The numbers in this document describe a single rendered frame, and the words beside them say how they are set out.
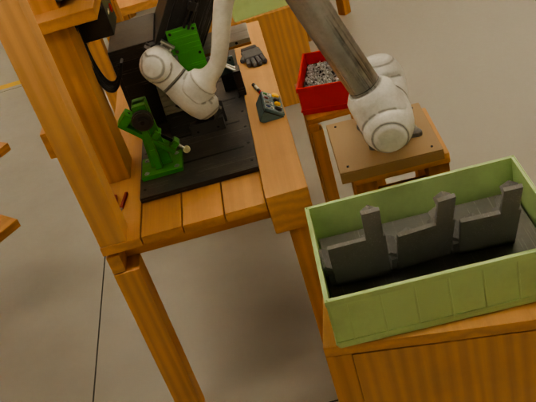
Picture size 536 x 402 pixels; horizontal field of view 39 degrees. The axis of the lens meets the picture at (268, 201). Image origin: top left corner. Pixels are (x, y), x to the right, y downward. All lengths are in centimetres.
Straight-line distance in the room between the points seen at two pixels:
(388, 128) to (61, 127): 95
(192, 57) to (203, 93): 44
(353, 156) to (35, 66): 103
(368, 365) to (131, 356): 157
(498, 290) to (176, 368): 132
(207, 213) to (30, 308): 171
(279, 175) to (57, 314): 170
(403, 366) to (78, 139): 112
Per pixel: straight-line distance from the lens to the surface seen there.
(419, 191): 225
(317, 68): 316
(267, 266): 360
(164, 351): 282
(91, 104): 269
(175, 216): 252
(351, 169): 246
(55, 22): 249
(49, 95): 226
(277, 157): 261
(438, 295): 196
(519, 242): 216
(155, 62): 241
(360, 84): 226
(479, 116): 436
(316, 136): 303
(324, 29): 219
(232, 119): 293
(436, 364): 210
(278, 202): 244
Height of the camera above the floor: 224
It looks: 34 degrees down
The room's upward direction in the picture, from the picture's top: 17 degrees counter-clockwise
